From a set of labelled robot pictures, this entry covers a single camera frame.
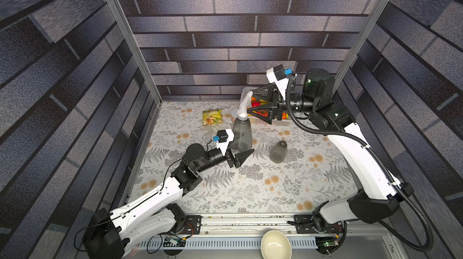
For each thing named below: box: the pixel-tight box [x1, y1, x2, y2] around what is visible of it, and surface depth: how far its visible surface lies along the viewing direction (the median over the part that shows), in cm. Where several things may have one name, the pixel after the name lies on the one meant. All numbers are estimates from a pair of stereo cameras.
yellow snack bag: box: [201, 109, 224, 127], surface depth 108 cm
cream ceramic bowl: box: [260, 229, 292, 259], surface depth 68 cm
